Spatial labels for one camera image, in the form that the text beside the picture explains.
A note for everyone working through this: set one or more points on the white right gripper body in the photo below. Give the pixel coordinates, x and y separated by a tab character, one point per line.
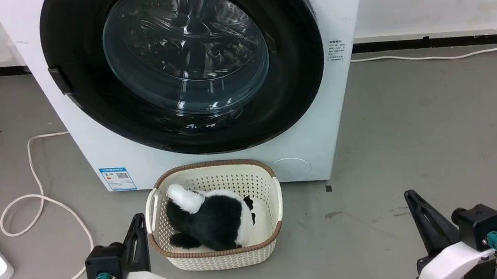
459	265

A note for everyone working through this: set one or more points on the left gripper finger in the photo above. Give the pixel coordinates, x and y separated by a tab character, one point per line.
139	248

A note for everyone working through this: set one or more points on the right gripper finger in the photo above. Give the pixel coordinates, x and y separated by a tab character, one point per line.
435	228

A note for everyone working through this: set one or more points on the white front-load washing machine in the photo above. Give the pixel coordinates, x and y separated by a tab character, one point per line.
89	141

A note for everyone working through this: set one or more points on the black round glass washer door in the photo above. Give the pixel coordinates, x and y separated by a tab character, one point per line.
75	42

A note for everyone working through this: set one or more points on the blue energy label sticker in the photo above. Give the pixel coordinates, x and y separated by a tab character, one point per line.
117	179

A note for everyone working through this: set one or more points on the black and white panda plush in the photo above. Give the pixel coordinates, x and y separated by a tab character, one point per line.
210	220

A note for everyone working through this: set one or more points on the cream perforated laundry basket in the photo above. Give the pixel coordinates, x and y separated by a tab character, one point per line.
215	174

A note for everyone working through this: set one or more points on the round white filter cover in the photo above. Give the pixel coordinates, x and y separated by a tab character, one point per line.
292	170

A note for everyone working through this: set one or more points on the small printed text sticker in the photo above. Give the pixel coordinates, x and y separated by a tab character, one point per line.
336	51

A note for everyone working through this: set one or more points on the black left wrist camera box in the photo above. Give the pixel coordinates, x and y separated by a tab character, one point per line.
105	262

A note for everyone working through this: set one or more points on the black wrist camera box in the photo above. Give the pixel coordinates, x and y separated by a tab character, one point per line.
105	262
478	224

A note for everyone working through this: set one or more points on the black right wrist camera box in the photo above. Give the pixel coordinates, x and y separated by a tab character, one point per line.
478	224

